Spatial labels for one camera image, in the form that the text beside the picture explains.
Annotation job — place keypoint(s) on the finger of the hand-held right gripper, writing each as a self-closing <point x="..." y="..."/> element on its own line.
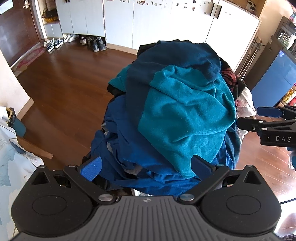
<point x="249" y="123"/>
<point x="268" y="111"/>

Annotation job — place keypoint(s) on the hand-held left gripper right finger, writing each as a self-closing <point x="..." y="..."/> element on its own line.
<point x="201" y="166"/>

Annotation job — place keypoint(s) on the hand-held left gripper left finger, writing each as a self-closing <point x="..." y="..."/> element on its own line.
<point x="91" y="168"/>

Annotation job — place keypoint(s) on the teal and navy sweater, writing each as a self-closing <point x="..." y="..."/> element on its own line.
<point x="180" y="111"/>

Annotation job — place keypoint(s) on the person's right hand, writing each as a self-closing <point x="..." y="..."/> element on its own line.
<point x="292" y="160"/>

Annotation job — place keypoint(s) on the white floral garment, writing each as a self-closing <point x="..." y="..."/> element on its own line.
<point x="246" y="106"/>

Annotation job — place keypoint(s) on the blue appliance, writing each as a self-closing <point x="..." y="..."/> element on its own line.
<point x="275" y="81"/>

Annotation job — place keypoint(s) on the royal blue garment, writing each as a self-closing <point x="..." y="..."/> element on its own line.
<point x="129" y="150"/>

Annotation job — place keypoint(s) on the red patterned garment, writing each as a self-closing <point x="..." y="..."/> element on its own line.
<point x="229" y="78"/>

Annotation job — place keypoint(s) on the leaning wooden poles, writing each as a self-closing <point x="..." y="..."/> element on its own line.
<point x="249" y="58"/>

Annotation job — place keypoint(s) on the light printed tablecloth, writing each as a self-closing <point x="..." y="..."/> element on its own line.
<point x="13" y="166"/>

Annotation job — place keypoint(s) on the dark storage rack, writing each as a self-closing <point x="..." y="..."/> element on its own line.
<point x="283" y="34"/>

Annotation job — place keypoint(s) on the blue cushion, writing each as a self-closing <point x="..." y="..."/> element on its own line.
<point x="19" y="126"/>

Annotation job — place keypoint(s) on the row of shoes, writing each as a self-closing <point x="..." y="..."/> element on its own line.
<point x="94" y="44"/>

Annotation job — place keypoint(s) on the red patterned doormat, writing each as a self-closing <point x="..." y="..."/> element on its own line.
<point x="27" y="59"/>

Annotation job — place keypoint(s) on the white wardrobe cabinets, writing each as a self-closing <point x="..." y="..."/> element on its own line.
<point x="150" y="23"/>

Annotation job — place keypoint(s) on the yellow and black bag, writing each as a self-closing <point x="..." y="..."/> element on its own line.
<point x="49" y="15"/>

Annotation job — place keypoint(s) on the brown wooden door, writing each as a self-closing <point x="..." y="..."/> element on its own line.
<point x="16" y="25"/>

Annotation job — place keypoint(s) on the wooden wall shelf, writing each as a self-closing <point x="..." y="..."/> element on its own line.
<point x="254" y="8"/>

